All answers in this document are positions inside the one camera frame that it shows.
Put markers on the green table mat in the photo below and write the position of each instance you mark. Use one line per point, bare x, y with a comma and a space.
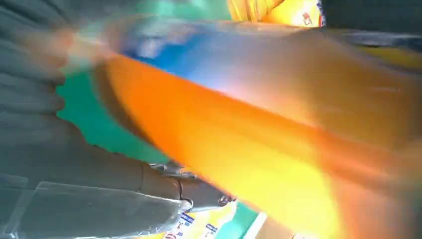
92, 122

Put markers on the yellow sheet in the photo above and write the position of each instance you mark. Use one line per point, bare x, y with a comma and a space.
247, 10

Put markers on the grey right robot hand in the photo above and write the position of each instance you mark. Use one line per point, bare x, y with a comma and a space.
82, 184

